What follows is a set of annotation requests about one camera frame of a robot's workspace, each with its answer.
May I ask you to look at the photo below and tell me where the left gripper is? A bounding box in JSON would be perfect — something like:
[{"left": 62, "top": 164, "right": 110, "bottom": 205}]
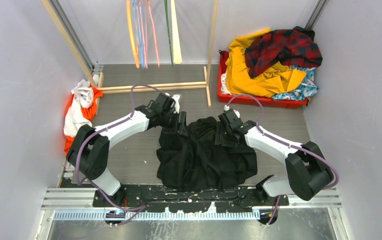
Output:
[{"left": 159, "top": 110, "right": 188, "bottom": 137}]

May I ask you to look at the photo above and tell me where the black pleated skirt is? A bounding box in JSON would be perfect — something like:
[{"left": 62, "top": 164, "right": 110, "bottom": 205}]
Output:
[{"left": 156, "top": 116, "right": 258, "bottom": 192}]

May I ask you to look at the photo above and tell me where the cream wooden hanger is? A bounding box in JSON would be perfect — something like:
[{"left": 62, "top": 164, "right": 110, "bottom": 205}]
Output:
[{"left": 170, "top": 0, "right": 183, "bottom": 65}]

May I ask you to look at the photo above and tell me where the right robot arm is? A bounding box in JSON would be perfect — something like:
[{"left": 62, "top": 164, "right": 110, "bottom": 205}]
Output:
[{"left": 215, "top": 109, "right": 338, "bottom": 206}]

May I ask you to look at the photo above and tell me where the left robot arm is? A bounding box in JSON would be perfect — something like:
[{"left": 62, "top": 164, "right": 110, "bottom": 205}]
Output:
[{"left": 66, "top": 93, "right": 182, "bottom": 207}]

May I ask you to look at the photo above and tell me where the orange hanger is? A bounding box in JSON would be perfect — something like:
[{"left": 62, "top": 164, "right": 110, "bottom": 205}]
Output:
[{"left": 126, "top": 0, "right": 140, "bottom": 69}]

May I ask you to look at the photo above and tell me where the green hanger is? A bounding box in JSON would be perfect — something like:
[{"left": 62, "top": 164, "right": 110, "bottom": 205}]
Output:
[{"left": 163, "top": 0, "right": 174, "bottom": 67}]

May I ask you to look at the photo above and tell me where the blue hanger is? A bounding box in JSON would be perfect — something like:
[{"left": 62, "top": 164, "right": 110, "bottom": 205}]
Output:
[{"left": 131, "top": 0, "right": 146, "bottom": 69}]

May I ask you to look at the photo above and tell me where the pink hanger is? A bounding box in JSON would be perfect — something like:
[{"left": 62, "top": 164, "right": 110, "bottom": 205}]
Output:
[{"left": 138, "top": 0, "right": 161, "bottom": 69}]

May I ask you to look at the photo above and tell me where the red plastic bin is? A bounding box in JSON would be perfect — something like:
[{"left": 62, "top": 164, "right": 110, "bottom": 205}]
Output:
[{"left": 217, "top": 50, "right": 310, "bottom": 109}]

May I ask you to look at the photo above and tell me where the yellow garment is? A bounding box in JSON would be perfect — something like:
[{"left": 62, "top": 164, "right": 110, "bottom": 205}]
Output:
[{"left": 225, "top": 28, "right": 306, "bottom": 98}]

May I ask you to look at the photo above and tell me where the blue patterned garment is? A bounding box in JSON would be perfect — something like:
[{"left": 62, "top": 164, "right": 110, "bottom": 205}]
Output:
[{"left": 272, "top": 65, "right": 319, "bottom": 101}]

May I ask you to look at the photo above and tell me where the wooden clothes rack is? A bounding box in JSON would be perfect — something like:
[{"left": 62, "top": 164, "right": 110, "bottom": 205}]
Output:
[{"left": 41, "top": 0, "right": 219, "bottom": 108}]

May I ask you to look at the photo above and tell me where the white and orange clothes pile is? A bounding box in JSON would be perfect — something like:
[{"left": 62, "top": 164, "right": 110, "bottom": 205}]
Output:
[{"left": 63, "top": 79, "right": 104, "bottom": 154}]

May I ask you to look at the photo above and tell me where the red plaid shirt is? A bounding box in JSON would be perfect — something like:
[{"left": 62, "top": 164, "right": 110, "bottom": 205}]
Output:
[{"left": 244, "top": 26, "right": 323, "bottom": 78}]

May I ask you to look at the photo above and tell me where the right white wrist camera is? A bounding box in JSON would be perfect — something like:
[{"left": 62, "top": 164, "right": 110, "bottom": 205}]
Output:
[{"left": 223, "top": 104, "right": 241, "bottom": 119}]

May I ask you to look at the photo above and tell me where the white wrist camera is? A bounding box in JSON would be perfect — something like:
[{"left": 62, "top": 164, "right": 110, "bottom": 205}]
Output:
[
  {"left": 223, "top": 104, "right": 241, "bottom": 119},
  {"left": 165, "top": 92, "right": 182, "bottom": 114}
]

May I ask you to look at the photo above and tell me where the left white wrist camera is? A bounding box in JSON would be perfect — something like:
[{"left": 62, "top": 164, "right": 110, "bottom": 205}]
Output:
[{"left": 165, "top": 92, "right": 182, "bottom": 114}]

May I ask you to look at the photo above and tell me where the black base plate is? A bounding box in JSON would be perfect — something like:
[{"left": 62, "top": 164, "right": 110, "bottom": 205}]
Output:
[{"left": 109, "top": 184, "right": 276, "bottom": 214}]

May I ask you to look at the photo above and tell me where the aluminium frame post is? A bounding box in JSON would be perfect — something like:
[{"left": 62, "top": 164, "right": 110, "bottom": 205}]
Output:
[{"left": 49, "top": 0, "right": 94, "bottom": 72}]

